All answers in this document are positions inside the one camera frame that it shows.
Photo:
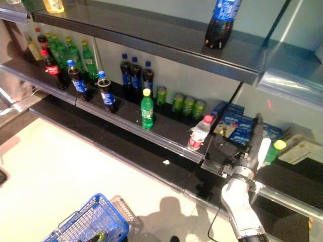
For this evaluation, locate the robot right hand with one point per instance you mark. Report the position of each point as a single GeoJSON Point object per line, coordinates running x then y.
{"type": "Point", "coordinates": [255, 143]}

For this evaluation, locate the green bottle yellow cap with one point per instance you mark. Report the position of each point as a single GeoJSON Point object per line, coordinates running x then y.
{"type": "Point", "coordinates": [58, 51]}
{"type": "Point", "coordinates": [49, 40]}
{"type": "Point", "coordinates": [73, 54]}
{"type": "Point", "coordinates": [273, 152]}
{"type": "Point", "coordinates": [88, 63]}
{"type": "Point", "coordinates": [147, 113]}

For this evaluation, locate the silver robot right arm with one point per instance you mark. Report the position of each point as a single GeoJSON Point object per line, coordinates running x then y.
{"type": "Point", "coordinates": [241, 201]}

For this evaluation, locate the green bottle in basket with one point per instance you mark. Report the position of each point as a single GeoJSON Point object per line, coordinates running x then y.
{"type": "Point", "coordinates": [99, 237]}

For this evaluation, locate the pale yellow drink bottle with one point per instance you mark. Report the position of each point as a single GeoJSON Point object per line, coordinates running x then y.
{"type": "Point", "coordinates": [34, 49]}

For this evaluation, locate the blue snack box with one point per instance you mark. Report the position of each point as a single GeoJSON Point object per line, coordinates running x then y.
{"type": "Point", "coordinates": [233, 113]}
{"type": "Point", "coordinates": [271, 131]}
{"type": "Point", "coordinates": [241, 129]}
{"type": "Point", "coordinates": [218, 109]}

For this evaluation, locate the gold snack packet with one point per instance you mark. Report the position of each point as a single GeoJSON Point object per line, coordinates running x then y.
{"type": "Point", "coordinates": [223, 129]}

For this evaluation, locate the beige cardboard box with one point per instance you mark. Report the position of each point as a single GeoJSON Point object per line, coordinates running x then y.
{"type": "Point", "coordinates": [297, 150]}

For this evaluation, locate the water bottle red label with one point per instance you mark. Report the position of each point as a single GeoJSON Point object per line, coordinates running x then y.
{"type": "Point", "coordinates": [198, 137]}

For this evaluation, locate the green soda can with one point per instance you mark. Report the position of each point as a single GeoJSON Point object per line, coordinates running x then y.
{"type": "Point", "coordinates": [188, 106]}
{"type": "Point", "coordinates": [177, 102]}
{"type": "Point", "coordinates": [198, 110]}
{"type": "Point", "coordinates": [161, 96]}

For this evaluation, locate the dark middle shelf board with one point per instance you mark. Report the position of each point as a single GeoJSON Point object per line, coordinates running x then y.
{"type": "Point", "coordinates": [166, 126]}

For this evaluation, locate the large cola bottle blue label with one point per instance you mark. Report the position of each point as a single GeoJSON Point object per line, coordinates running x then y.
{"type": "Point", "coordinates": [220, 27]}

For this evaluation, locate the dark upper shelf board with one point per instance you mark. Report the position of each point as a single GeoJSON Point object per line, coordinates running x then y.
{"type": "Point", "coordinates": [161, 37]}

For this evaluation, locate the cola bottle red label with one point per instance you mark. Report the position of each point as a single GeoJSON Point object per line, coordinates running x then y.
{"type": "Point", "coordinates": [42, 41]}
{"type": "Point", "coordinates": [52, 69]}

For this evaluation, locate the black floor object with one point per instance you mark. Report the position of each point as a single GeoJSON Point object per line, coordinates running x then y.
{"type": "Point", "coordinates": [2, 177]}

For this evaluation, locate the dark green bottle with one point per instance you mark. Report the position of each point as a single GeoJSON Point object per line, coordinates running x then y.
{"type": "Point", "coordinates": [29, 4]}

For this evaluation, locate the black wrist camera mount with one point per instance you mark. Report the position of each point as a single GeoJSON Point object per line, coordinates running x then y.
{"type": "Point", "coordinates": [230, 165]}

